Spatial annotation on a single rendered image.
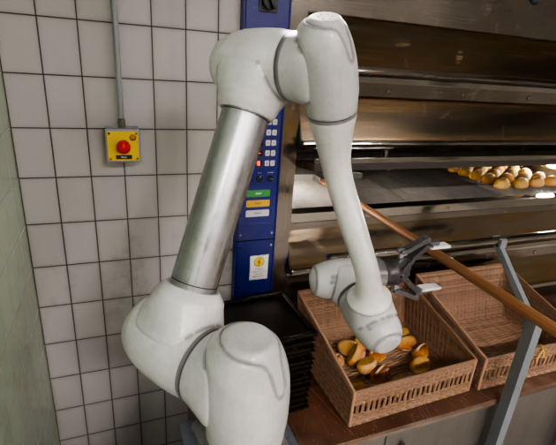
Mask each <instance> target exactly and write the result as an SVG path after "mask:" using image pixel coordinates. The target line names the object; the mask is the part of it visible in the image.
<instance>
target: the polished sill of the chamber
mask: <svg viewBox="0 0 556 445"><path fill-rule="evenodd" d="M547 204H556V193H540V194H525V195H511V196H496V197H481V198H467V199H451V200H423V201H408V202H393V203H379V204H366V205H368V206H369V207H371V208H373V209H375V210H376V211H378V212H380V213H381V214H383V215H384V216H390V215H414V214H426V213H438V212H451V211H463V210H475V209H487V208H500V207H523V206H536V205H547ZM330 220H337V218H336V215H335V212H334V208H333V207H305V208H292V210H291V221H290V223H305V222H317V221H330Z"/></svg>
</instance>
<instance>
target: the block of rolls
mask: <svg viewBox="0 0 556 445"><path fill-rule="evenodd" d="M442 169H447V170H448V171H450V172H458V174H459V175H460V176H466V177H469V178H470V179H473V180H479V181H480V183H482V184H493V186H494V187H495V188H498V189H507V188H508V187H509V186H510V184H511V183H512V186H513V187H514V188H519V189H523V188H527V187H528V186H532V187H542V186H544V185H549V186H556V177H555V176H548V177H545V174H544V173H543V172H540V171H538V172H536V173H534V174H533V175H532V176H531V171H530V170H529V169H527V168H522V169H520V167H519V166H502V167H468V168H460V169H457V168H442ZM496 179H497V180H496ZM514 179H515V181H514ZM513 181H514V182H513Z"/></svg>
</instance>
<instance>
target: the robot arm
mask: <svg viewBox="0 0 556 445"><path fill-rule="evenodd" d="M209 71H210V75H211V78H212V80H213V82H214V83H215V85H216V86H217V90H218V96H217V99H218V102H219V106H220V108H221V109H222V110H221V113H220V116H219V119H218V122H217V126H216V128H215V131H214V136H213V139H212V142H211V146H210V148H209V151H208V155H207V159H206V163H205V166H204V169H203V172H202V175H201V178H200V181H199V186H198V189H197V192H196V195H195V198H194V202H193V204H192V210H191V212H190V215H189V218H188V222H187V224H186V227H185V231H184V235H183V239H182V242H181V245H180V248H179V251H178V254H177V259H176V262H175V265H174V268H173V271H172V274H171V277H168V278H166V279H164V280H163V281H161V282H160V283H158V284H157V285H155V286H154V289H153V291H152V293H151V294H150V295H149V297H147V298H144V299H143V300H141V301H140V302H138V303H137V304H136V305H135V306H134V307H133V308H132V309H131V310H130V311H129V313H128V314H127V316H126V318H125V320H124V324H123V326H122V332H121V338H122V343H123V347H124V350H125V352H126V354H127V356H128V358H129V359H130V361H131V362H132V363H133V364H134V365H135V366H136V368H137V369H138V370H139V371H140V372H141V373H143V374H144V375H145V376H146V377H147V378H148V379H149V380H150V381H152V382H153V383H154V384H156V385H157V386H159V387H160V388H162V389H164V390H165V391H167V392H169V393H170V394H171V395H173V396H176V397H178V398H180V399H181V400H183V401H184V402H185V403H186V404H187V405H188V407H189V408H190V409H191V410H192V412H193V413H194V414H195V416H196V417H197V418H198V420H197V421H195V422H193V423H192V427H191V430H192V436H193V437H194V438H195V440H196V442H197V443H198V445H289V444H288V442H287V440H286V438H285V428H286V425H287V420H288V414H289V396H290V375H289V363H288V359H287V356H286V353H285V350H284V348H283V346H282V343H281V341H280V339H279V338H278V336H277V335H276V334H275V333H274V332H273V331H272V330H271V329H269V328H267V327H265V326H263V325H261V324H258V323H256V322H250V321H236V322H232V323H230V324H228V325H225V326H224V311H223V310H224V303H223V300H222V296H221V294H220V292H219V291H218V290H217V289H218V285H219V282H220V280H221V276H222V271H223V269H224V265H225V262H226V259H227V256H228V253H229V249H230V245H231V242H232V239H233V236H234V233H235V230H236V227H237V222H238V219H239V216H240V213H241V210H242V207H243V204H244V199H245V195H246V193H247V190H248V187H249V183H250V181H251V178H252V173H253V170H254V167H255V163H256V161H257V158H258V154H259V150H260V147H261V143H262V140H263V138H264V134H265V131H266V128H267V125H268V124H270V123H271V122H272V121H274V120H275V118H276V117H277V115H278V113H279V112H280V111H281V110H282V108H283V107H284V105H285V104H286V103H287V102H288V101H292V102H296V103H299V104H301V105H305V108H306V113H307V117H308V121H309V124H310V127H311V129H312V134H313V138H314V140H315V144H316V147H317V150H318V154H319V160H320V164H321V168H322V171H323V176H324V178H325V182H326V186H327V191H328V194H329V197H330V200H331V202H332V205H333V208H334V212H335V215H336V218H337V221H338V223H339V226H340V229H341V232H342V236H343V239H344V241H345V244H346V246H347V249H348V252H349V256H350V258H340V259H333V260H326V261H323V262H321V263H319V264H316V265H315V266H313V267H312V269H311V271H310V274H309V285H310V288H311V292H312V294H313V295H315V296H317V297H320V298H324V299H331V300H332V301H333V302H334V303H336V304H337V305H338V306H339V307H340V309H341V311H342V315H343V317H344V319H345V320H346V322H347V324H348V325H349V328H350V329H351V331H352V332H353V334H354V335H355V337H356V338H357V340H358V341H359V342H360V343H361V344H362V345H363V346H364V347H365V348H367V349H368V350H369V351H372V352H376V353H386V352H389V351H391V350H393V349H394V348H396V347H397V346H398V345H399V343H400V342H401V340H402V325H401V322H400V320H399V319H398V317H397V312H396V310H395V307H394V303H393V300H392V296H391V293H390V291H389V290H388V288H387V287H386V286H391V285H393V286H392V287H390V288H389V289H390V290H391V291H392V292H393V293H394V294H401V295H403V296H405V297H407V298H411V299H413V300H416V301H418V296H419V295H421V294H425V293H428V292H429V291H430V290H441V287H440V286H439V285H438V284H436V283H427V284H419V285H417V286H415V285H414V284H412V283H411V282H410V281H409V280H408V279H407V278H408V277H409V275H410V270H411V266H412V265H413V264H414V263H415V260H416V259H417V258H419V257H420V256H421V255H422V254H423V253H425V252H426V251H427V250H428V249H431V250H435V249H444V248H451V245H449V244H448V243H446V242H439V241H437V240H432V239H431V238H429V237H428V236H426V235H423V236H421V237H419V238H417V239H415V240H414V241H412V242H410V243H408V244H407V245H405V246H402V247H398V248H397V249H396V251H397V252H398V257H397V258H395V259H384V260H382V259H380V258H376V256H375V253H374V250H373V247H372V241H371V238H370V235H369V232H368V229H367V226H366V222H365V219H364V214H363V211H362V208H361V205H360V202H359V198H358V196H357V190H356V187H355V183H354V179H353V175H352V169H351V148H352V141H353V135H354V129H355V124H356V120H357V102H358V94H359V80H358V66H357V54H356V50H355V46H354V42H353V40H352V37H351V34H350V31H349V28H348V26H347V24H346V22H345V21H344V20H343V19H342V17H341V16H340V15H339V14H336V13H333V12H326V11H323V12H316V13H313V14H312V15H310V16H309V17H307V18H305V19H304V20H303V21H302V22H301V23H300V24H299V25H298V27H297V30H288V29H284V28H274V27H259V28H248V29H243V30H238V31H236V32H234V33H231V34H228V35H226V36H225V37H223V38H222V39H220V40H219V41H218V42H217V43H216V44H215V45H214V47H213V49H212V51H211V54H210V57H209ZM407 254H408V255H407ZM403 256H404V257H403ZM406 260H409V262H407V261H406ZM402 282H405V283H406V284H407V285H408V286H409V287H410V288H411V289H412V290H413V293H411V292H409V291H407V290H404V289H402V288H400V287H399V286H398V285H399V284H400V283H402Z"/></svg>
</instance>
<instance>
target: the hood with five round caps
mask: <svg viewBox="0 0 556 445"><path fill-rule="evenodd" d="M323 11H326V12H333V13H336V14H339V15H340V16H343V17H350V18H358V19H371V20H379V21H386V22H394V23H402V24H409V25H416V26H430V27H438V28H446V29H453V30H461V31H468V32H475V33H483V34H496V35H505V36H512V37H519V38H527V39H534V40H542V41H556V0H309V10H308V12H312V13H316V12H323Z"/></svg>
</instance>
